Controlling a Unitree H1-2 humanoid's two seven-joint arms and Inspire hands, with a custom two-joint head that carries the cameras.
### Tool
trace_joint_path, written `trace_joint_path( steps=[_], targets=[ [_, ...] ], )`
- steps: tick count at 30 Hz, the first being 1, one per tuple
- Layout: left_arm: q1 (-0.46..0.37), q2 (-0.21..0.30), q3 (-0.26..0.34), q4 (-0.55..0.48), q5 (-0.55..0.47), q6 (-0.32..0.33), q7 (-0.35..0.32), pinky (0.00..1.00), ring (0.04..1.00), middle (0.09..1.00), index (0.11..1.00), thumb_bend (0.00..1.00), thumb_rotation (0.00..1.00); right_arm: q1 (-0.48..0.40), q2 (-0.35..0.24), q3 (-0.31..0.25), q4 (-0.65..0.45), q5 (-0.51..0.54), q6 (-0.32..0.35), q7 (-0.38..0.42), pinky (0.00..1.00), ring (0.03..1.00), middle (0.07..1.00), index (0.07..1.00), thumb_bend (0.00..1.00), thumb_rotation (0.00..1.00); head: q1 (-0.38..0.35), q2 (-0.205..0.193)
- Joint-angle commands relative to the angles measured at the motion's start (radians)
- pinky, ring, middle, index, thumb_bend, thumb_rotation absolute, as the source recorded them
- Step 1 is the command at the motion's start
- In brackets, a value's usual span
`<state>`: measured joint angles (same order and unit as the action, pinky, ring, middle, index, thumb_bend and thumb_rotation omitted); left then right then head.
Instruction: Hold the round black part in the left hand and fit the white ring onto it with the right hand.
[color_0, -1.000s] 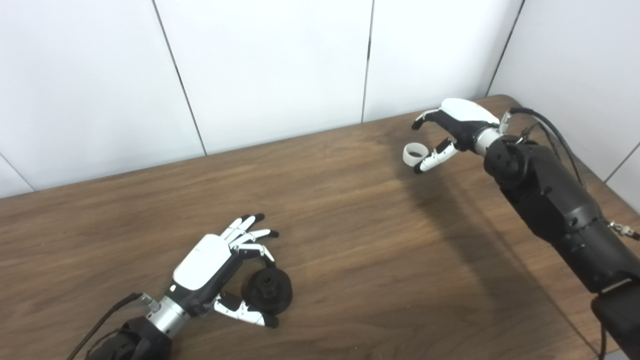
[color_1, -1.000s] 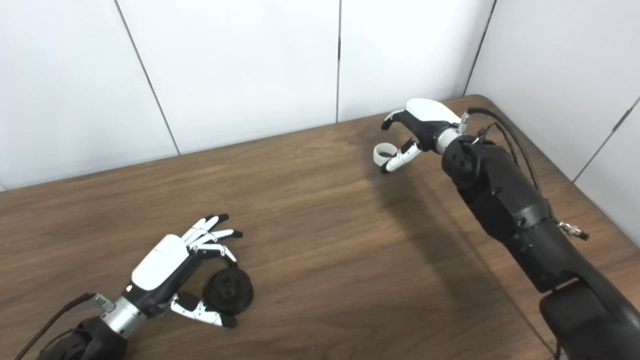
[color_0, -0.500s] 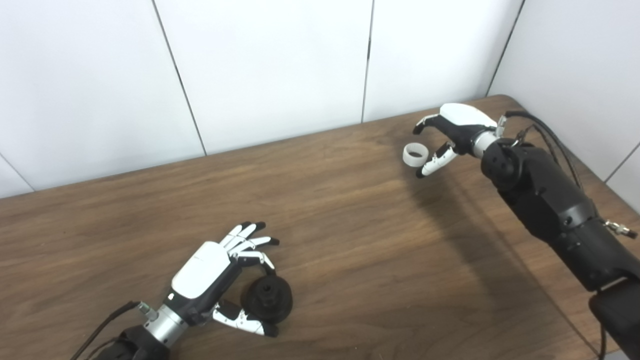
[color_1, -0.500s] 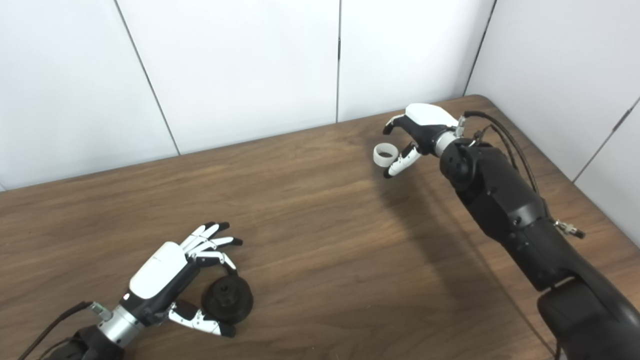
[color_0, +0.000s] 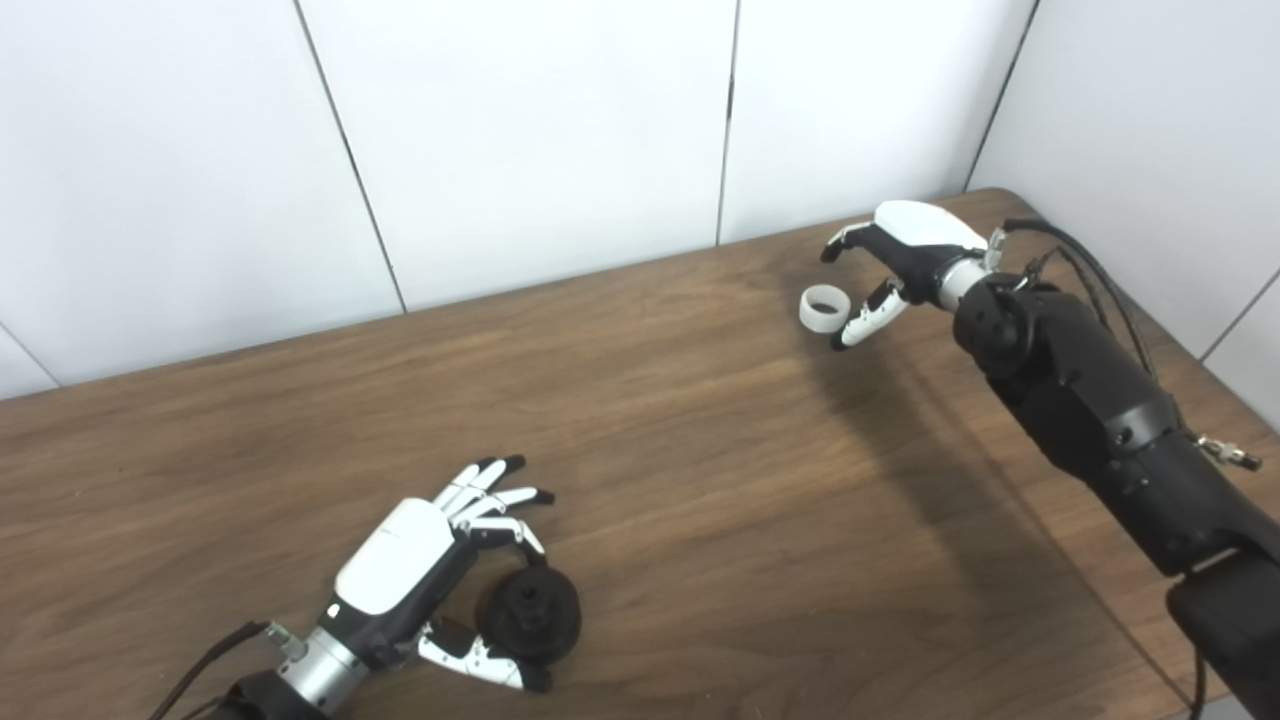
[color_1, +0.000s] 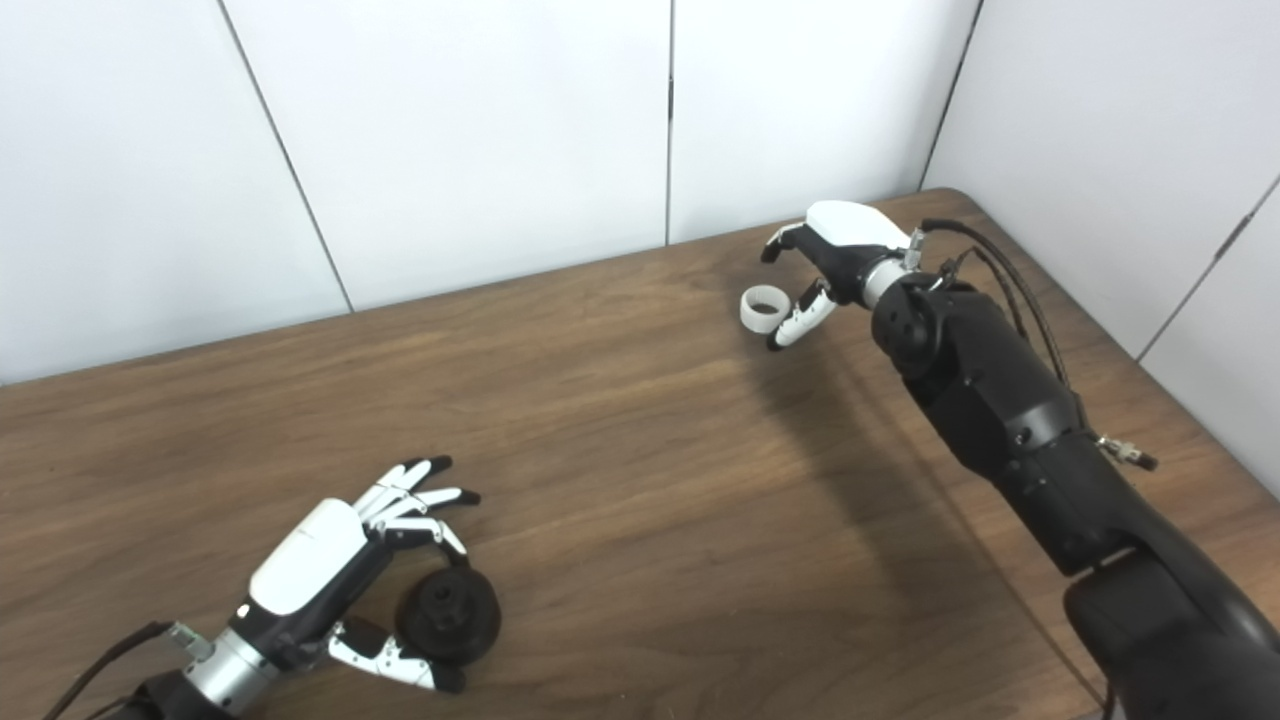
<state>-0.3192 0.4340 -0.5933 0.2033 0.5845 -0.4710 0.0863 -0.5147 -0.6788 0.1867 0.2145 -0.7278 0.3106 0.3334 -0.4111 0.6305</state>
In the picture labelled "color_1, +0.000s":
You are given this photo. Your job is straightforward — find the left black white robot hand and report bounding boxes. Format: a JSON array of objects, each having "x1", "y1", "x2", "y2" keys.
[{"x1": 228, "y1": 456, "x2": 482, "y2": 694}]

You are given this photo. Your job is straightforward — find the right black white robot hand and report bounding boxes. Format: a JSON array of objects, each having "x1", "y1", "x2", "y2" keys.
[{"x1": 760, "y1": 200, "x2": 913, "y2": 351}]

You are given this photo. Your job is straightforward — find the white ring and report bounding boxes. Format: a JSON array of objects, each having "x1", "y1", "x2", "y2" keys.
[{"x1": 740, "y1": 285, "x2": 789, "y2": 333}]

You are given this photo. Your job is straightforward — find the round black part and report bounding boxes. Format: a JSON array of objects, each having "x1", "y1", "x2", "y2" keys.
[{"x1": 396, "y1": 566, "x2": 502, "y2": 666}]

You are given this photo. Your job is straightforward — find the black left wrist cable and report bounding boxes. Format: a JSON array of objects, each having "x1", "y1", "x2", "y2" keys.
[{"x1": 40, "y1": 620, "x2": 216, "y2": 720}]

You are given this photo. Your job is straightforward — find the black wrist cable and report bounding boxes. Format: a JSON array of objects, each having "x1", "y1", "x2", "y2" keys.
[
  {"x1": 40, "y1": 620, "x2": 216, "y2": 720},
  {"x1": 905, "y1": 218, "x2": 1159, "y2": 471}
]

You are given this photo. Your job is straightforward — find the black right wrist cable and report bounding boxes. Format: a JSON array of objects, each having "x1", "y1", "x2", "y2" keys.
[{"x1": 905, "y1": 218, "x2": 1159, "y2": 471}]

